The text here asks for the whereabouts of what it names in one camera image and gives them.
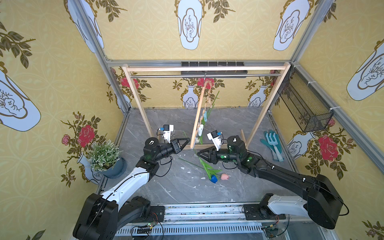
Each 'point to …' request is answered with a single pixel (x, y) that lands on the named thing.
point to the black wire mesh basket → (308, 107)
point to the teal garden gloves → (271, 146)
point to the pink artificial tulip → (224, 176)
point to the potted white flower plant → (104, 157)
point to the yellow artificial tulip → (203, 122)
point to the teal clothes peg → (205, 116)
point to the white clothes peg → (200, 129)
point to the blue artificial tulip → (211, 172)
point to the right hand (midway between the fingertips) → (199, 157)
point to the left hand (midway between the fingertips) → (191, 141)
